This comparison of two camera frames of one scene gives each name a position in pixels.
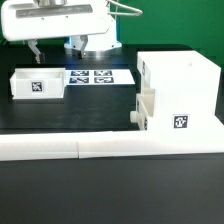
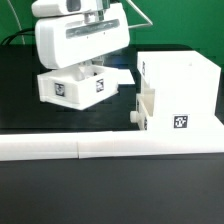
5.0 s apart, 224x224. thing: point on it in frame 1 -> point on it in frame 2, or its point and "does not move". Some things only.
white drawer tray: (37, 83) -> (62, 86)
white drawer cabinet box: (186, 89) does not move
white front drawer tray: (145, 102) does not move
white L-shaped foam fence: (37, 146) does not move
